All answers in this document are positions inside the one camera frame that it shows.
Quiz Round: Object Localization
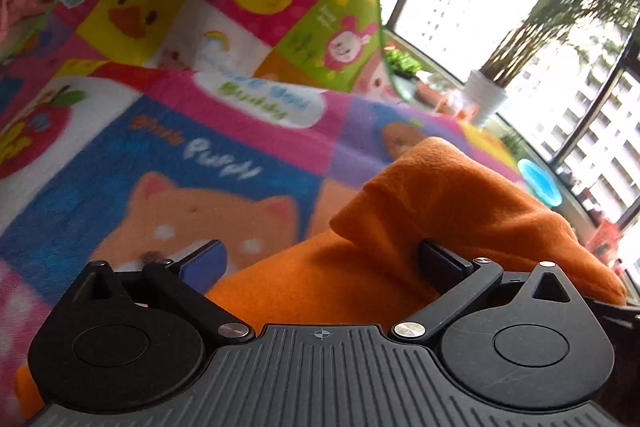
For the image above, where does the orange pumpkin costume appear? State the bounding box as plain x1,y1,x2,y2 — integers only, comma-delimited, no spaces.
14,136,628,420

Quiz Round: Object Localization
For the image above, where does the pink garment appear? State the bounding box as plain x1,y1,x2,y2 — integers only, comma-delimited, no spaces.
0,0,55,44

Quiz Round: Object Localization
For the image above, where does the blue basin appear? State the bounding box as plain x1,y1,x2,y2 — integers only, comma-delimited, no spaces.
517,158,564,208

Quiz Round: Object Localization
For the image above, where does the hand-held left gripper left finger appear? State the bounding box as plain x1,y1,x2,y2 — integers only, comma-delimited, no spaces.
75,239,254,346

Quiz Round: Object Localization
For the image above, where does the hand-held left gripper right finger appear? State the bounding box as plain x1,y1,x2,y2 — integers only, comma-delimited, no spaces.
392,239,587,344

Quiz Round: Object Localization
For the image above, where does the black window frame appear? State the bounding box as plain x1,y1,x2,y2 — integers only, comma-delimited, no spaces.
359,0,640,238

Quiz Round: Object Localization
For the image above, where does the colourful cartoon play mat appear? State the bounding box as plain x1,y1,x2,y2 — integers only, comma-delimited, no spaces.
0,0,531,423

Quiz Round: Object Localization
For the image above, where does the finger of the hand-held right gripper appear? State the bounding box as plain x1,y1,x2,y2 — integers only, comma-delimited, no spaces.
585,298,640,345

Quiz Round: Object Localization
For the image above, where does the white plant pot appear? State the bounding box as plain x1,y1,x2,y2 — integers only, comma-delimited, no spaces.
462,69,509,128

